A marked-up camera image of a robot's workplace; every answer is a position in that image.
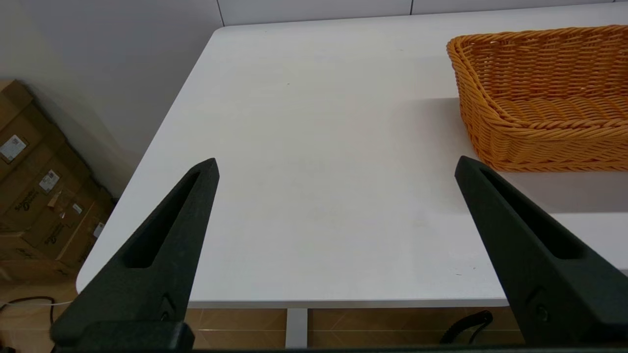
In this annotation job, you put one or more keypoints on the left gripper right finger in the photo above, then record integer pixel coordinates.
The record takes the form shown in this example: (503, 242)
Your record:
(549, 284)

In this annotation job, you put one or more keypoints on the plain cardboard box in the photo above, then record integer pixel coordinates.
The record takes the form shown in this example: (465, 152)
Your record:
(29, 267)

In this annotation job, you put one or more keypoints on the cardboard box with printed logo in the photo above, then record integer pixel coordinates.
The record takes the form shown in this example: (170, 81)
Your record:
(73, 233)

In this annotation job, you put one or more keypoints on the white table leg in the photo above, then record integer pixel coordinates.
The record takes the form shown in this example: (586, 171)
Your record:
(296, 328)

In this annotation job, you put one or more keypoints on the cardboard box with white label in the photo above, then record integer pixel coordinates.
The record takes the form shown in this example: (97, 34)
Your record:
(29, 122)
(64, 169)

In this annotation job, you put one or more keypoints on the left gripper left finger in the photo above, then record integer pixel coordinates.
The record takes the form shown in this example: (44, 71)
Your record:
(162, 284)

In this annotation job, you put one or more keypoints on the orange wicker basket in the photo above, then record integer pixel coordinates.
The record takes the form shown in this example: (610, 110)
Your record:
(539, 142)

